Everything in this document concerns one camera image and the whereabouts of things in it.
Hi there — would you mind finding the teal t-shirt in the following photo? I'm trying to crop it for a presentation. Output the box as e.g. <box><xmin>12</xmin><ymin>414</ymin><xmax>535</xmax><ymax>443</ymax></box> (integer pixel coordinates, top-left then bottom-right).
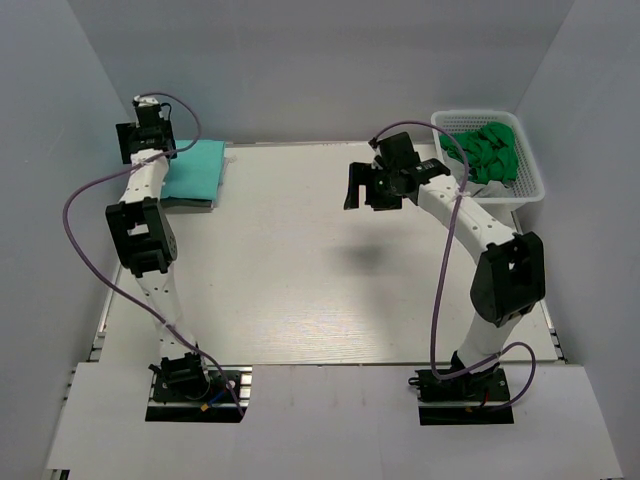
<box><xmin>161</xmin><ymin>140</ymin><xmax>226</xmax><ymax>201</ymax></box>

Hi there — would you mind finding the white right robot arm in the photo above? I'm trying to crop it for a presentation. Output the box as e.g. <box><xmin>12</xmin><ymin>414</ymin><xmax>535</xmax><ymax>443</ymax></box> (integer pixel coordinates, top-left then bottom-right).
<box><xmin>344</xmin><ymin>159</ymin><xmax>546</xmax><ymax>380</ymax></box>

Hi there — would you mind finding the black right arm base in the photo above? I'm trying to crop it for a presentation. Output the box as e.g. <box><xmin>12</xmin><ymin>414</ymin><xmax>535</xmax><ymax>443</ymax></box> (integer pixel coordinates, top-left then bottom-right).
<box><xmin>408</xmin><ymin>368</ymin><xmax>514</xmax><ymax>426</ymax></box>

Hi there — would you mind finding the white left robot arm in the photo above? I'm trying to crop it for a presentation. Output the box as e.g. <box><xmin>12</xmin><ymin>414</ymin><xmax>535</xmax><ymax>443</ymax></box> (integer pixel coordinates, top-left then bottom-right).
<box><xmin>106</xmin><ymin>119</ymin><xmax>195</xmax><ymax>361</ymax></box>

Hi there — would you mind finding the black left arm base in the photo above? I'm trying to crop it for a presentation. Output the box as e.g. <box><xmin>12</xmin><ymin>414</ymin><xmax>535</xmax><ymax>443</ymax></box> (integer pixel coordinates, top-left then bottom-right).
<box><xmin>145</xmin><ymin>367</ymin><xmax>252</xmax><ymax>424</ymax></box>

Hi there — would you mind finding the folded dark olive t-shirt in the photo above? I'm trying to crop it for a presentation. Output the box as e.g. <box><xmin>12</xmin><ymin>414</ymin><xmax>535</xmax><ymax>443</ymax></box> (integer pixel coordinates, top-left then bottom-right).
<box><xmin>161</xmin><ymin>197</ymin><xmax>215</xmax><ymax>213</ymax></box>

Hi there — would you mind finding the crumpled grey t-shirt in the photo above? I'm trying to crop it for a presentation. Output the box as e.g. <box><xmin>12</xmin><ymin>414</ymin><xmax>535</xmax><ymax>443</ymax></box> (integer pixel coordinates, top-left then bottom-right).
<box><xmin>467</xmin><ymin>181</ymin><xmax>512</xmax><ymax>199</ymax></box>

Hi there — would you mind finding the crumpled green t-shirt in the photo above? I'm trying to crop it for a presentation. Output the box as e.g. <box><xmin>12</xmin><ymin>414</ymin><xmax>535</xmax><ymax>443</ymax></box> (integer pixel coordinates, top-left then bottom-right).
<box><xmin>439</xmin><ymin>122</ymin><xmax>519</xmax><ymax>185</ymax></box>

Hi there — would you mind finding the white plastic basket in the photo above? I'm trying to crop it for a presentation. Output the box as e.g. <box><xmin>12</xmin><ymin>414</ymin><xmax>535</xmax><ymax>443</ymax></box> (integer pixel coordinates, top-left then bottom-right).
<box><xmin>431</xmin><ymin>110</ymin><xmax>545</xmax><ymax>210</ymax></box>

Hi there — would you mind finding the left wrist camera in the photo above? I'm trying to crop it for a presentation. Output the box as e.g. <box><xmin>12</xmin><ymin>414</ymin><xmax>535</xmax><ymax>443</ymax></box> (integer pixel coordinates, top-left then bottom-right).
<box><xmin>132</xmin><ymin>95</ymin><xmax>165</xmax><ymax>128</ymax></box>

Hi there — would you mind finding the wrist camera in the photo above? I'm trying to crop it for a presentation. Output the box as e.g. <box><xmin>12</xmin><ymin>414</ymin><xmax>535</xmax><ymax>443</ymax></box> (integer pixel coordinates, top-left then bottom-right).
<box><xmin>369</xmin><ymin>132</ymin><xmax>420</xmax><ymax>170</ymax></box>
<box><xmin>132</xmin><ymin>95</ymin><xmax>165</xmax><ymax>128</ymax></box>

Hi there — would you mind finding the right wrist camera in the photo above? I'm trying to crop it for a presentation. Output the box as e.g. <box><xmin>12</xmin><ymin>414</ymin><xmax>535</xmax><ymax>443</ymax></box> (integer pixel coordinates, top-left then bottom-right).
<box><xmin>369</xmin><ymin>132</ymin><xmax>420</xmax><ymax>170</ymax></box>

